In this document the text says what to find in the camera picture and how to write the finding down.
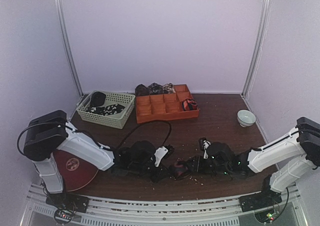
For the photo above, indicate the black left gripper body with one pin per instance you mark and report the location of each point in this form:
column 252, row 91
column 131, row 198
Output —
column 137, row 169

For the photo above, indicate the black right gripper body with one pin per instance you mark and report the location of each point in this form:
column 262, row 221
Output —
column 197, row 164

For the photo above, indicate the red navy striped tie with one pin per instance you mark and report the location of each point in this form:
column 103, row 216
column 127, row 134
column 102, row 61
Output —
column 180, row 170

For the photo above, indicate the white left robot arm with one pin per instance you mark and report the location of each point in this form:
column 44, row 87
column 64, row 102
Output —
column 52, row 132

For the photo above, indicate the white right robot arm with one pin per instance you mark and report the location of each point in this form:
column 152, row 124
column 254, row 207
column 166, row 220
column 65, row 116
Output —
column 300, row 146

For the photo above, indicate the pale green plastic basket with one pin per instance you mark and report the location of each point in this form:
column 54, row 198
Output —
column 115, row 121

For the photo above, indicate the white ceramic bowl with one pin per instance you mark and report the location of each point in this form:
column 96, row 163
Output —
column 246, row 118

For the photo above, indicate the orange wooden divider tray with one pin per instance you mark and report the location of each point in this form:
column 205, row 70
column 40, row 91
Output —
column 165, row 107

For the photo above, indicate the orange navy rolled tie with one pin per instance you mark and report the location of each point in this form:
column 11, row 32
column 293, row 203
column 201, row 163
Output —
column 189, row 104

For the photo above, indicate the round red tray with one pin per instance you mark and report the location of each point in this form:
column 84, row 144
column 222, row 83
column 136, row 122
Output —
column 76, row 172

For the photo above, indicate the black white floral tie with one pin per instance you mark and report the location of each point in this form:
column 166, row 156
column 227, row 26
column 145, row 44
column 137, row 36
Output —
column 107, row 110

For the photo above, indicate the brown patterned rolled tie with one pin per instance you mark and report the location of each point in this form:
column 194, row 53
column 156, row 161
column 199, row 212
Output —
column 141, row 90

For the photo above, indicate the beige patterned rolled tie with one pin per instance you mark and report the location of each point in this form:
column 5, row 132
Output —
column 168, row 88

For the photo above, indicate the black rolled tie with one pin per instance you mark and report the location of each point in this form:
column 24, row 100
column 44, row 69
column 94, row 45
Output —
column 97, row 99

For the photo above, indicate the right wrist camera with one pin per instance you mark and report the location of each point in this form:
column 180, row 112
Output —
column 216, row 153

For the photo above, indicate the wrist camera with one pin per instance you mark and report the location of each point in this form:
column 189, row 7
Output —
column 143, row 152
column 216, row 153

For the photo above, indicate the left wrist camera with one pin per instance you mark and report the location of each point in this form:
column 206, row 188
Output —
column 143, row 152

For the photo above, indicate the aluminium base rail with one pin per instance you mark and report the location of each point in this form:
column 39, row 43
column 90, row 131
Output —
column 216, row 211

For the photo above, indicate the aluminium corner post right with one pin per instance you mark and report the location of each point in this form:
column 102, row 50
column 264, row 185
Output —
column 257, row 51

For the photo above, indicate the aluminium corner post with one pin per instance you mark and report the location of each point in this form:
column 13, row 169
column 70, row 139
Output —
column 257, row 51
column 67, row 46

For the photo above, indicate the aluminium corner post left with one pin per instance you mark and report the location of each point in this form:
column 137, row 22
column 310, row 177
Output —
column 67, row 46

